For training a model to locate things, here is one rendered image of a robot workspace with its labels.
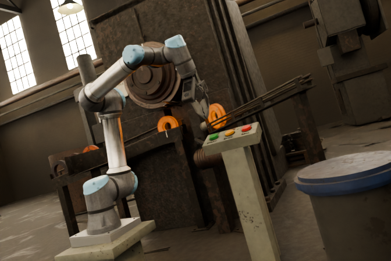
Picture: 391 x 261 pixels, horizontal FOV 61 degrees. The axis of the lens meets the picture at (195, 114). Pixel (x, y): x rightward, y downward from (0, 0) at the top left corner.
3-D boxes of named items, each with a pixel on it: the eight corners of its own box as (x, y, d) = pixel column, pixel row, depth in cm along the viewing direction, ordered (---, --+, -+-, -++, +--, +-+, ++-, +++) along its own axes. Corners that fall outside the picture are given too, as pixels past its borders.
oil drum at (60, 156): (82, 206, 526) (68, 151, 530) (112, 199, 502) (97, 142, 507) (53, 218, 471) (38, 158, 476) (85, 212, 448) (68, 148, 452)
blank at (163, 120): (155, 124, 241) (153, 125, 238) (170, 111, 237) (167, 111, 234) (167, 141, 239) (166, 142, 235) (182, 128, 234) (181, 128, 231)
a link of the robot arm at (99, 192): (81, 211, 149) (75, 182, 150) (105, 203, 160) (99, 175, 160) (98, 211, 142) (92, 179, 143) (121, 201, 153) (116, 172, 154)
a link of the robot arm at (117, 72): (63, 95, 151) (128, 35, 124) (84, 95, 160) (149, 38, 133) (71, 118, 149) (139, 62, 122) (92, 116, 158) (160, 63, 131)
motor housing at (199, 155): (220, 228, 217) (198, 148, 219) (252, 223, 208) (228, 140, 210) (213, 235, 205) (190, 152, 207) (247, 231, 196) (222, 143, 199)
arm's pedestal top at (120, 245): (114, 258, 128) (112, 249, 128) (56, 265, 141) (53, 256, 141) (156, 227, 158) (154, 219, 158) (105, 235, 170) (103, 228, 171)
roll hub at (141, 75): (137, 100, 236) (126, 62, 237) (170, 88, 224) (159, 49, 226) (132, 100, 230) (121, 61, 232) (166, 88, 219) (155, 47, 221)
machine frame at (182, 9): (178, 204, 326) (131, 35, 335) (287, 184, 283) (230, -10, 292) (137, 234, 259) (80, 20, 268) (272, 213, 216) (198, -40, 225)
